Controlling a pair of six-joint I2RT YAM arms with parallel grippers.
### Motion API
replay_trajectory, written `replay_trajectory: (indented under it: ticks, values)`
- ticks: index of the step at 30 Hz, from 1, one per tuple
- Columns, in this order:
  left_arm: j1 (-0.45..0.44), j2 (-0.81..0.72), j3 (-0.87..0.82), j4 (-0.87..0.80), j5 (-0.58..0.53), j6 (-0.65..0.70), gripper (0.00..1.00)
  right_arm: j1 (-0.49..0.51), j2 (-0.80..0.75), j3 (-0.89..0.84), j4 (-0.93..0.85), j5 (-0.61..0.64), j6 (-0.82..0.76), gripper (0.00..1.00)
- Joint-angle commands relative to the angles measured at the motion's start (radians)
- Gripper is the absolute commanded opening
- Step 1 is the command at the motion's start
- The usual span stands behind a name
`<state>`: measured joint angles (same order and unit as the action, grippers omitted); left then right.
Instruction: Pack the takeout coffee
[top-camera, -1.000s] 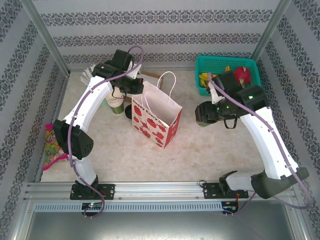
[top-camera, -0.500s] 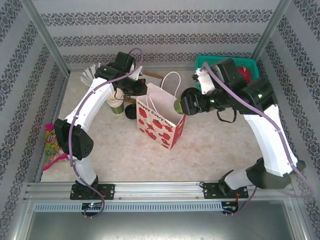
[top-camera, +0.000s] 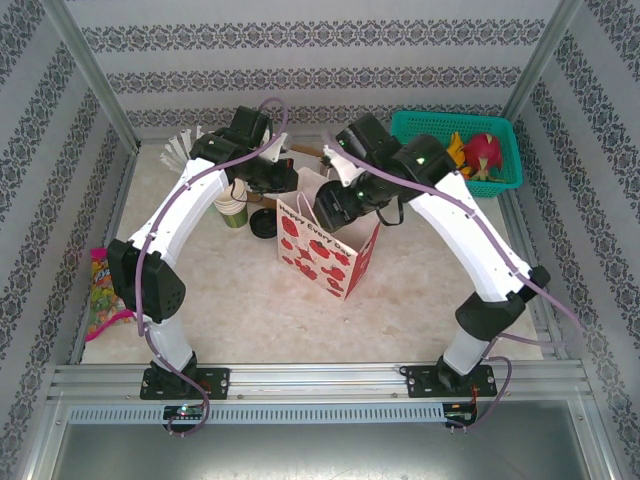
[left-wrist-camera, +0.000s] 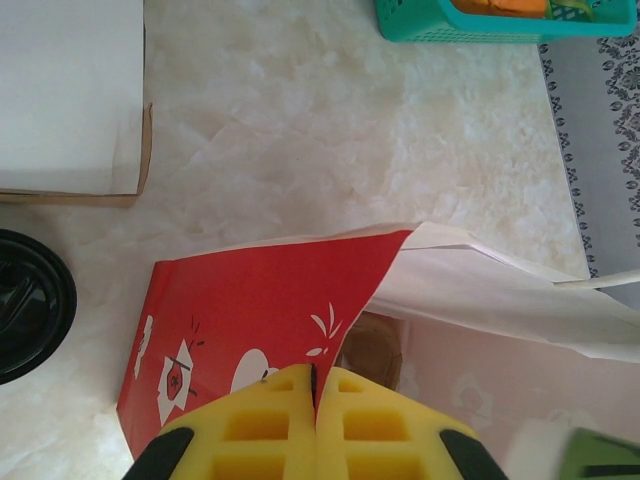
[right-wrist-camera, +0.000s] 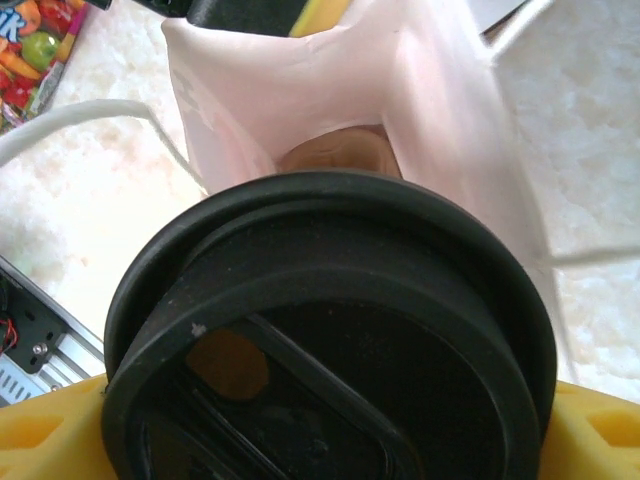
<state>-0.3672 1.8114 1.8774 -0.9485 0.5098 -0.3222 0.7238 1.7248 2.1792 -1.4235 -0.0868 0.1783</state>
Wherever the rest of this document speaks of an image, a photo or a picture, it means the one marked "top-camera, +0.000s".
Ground aluminium mounting rail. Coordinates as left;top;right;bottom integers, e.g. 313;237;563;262
47;362;594;401

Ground brown cardboard napkin box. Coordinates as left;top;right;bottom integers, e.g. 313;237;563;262
289;143;330;177

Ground thin black right camera cable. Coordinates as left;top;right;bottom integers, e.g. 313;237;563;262
377;198;405;228

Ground white red paper gift bag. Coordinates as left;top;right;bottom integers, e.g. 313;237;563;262
276;167;382;301

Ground black plastic cup lid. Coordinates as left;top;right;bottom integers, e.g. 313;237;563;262
248;208;279;240

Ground slotted grey cable duct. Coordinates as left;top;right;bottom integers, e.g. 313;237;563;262
64;403;446;425

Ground teal plastic basket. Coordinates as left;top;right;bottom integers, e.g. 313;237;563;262
389;110;524;199

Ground yellow banana bunch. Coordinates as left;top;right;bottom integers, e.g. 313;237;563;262
446;131;467;171

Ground small circuit board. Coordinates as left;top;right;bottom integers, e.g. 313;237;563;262
163;404;206;421
444;402;479;426

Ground aluminium frame post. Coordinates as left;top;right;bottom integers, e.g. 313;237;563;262
42;0;142;149
501;0;585;124

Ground pink dragon fruit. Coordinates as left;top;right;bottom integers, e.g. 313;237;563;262
462;132;506;182

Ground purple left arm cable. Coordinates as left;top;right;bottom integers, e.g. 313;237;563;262
134;96;290;439

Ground stack of green paper cups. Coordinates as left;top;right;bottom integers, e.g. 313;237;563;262
213;179;250;230

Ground colourful candy bag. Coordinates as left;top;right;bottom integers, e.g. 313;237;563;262
84;247;136;343

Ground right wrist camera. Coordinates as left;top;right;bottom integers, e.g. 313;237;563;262
322;143;369;190

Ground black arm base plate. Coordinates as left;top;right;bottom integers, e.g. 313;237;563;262
139;367;231;401
404;363;499;400

